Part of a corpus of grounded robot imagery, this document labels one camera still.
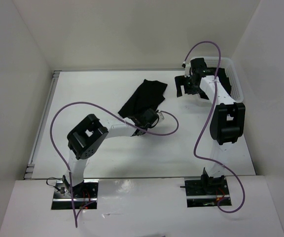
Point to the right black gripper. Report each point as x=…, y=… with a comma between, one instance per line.
x=181, y=80

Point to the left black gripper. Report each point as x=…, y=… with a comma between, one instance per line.
x=150, y=125

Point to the black skirt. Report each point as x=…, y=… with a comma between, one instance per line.
x=149, y=95

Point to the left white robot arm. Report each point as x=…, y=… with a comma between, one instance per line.
x=85, y=139

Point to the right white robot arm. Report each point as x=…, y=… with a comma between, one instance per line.
x=225, y=122

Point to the black folded skirts stack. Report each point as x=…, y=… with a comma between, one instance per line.
x=224, y=80

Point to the white plastic basket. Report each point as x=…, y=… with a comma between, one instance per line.
x=230, y=71

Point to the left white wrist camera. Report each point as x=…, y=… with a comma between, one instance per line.
x=160, y=116

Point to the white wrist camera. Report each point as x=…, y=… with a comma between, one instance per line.
x=160, y=116
x=187, y=69

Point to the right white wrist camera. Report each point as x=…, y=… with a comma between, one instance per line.
x=187, y=69

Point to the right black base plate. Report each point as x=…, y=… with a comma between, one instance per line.
x=199, y=196

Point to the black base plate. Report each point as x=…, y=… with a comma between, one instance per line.
x=199, y=196
x=85, y=196

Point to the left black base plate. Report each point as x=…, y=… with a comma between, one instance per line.
x=85, y=196

